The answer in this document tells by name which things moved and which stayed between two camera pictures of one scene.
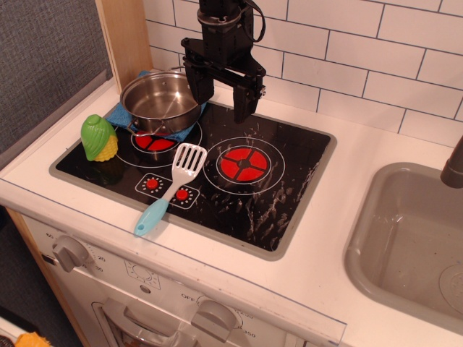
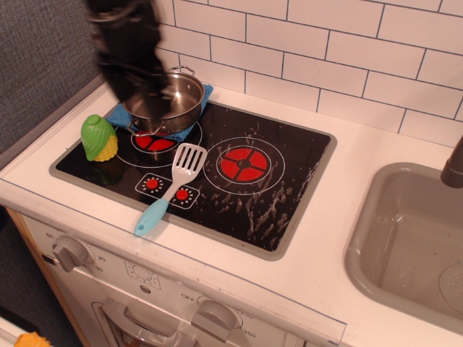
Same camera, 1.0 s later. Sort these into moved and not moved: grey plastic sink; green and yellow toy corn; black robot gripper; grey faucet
Moved: black robot gripper
Not moved: grey faucet; green and yellow toy corn; grey plastic sink
